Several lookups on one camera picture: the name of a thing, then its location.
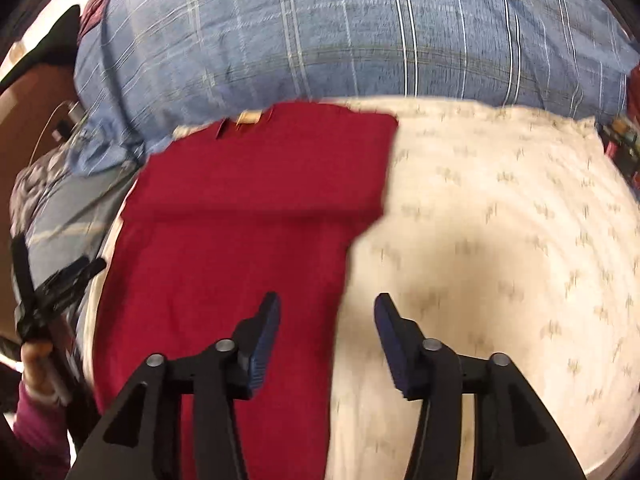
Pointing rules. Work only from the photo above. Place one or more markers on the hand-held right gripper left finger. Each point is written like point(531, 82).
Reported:
point(262, 345)

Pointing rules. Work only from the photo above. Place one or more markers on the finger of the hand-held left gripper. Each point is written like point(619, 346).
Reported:
point(21, 275)
point(70, 277)

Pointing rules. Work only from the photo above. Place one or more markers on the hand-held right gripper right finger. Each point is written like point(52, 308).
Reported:
point(395, 345)

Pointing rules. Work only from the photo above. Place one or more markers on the red knit sweater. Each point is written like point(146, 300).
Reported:
point(225, 210)

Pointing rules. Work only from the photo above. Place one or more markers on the person's left forearm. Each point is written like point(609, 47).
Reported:
point(37, 435)

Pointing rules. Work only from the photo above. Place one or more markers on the person's left hand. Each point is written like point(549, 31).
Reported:
point(37, 365)

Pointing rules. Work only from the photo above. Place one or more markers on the crumpled grey floral cloth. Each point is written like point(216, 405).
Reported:
point(35, 185)

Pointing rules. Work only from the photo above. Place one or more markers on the black plug charger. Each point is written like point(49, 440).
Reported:
point(61, 131)

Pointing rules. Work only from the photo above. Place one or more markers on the brown wooden furniture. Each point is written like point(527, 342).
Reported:
point(25, 125)

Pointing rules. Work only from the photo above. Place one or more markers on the white floral bedsheet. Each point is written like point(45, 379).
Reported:
point(500, 235)

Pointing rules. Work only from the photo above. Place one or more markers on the dark cloth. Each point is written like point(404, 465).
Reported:
point(50, 45)

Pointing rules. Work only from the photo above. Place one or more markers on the small colourful box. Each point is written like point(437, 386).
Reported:
point(620, 132)

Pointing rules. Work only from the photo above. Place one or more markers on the blue plaid pillow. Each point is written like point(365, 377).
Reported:
point(350, 35)

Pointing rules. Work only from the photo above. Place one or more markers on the red plastic bag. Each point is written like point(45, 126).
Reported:
point(636, 90)

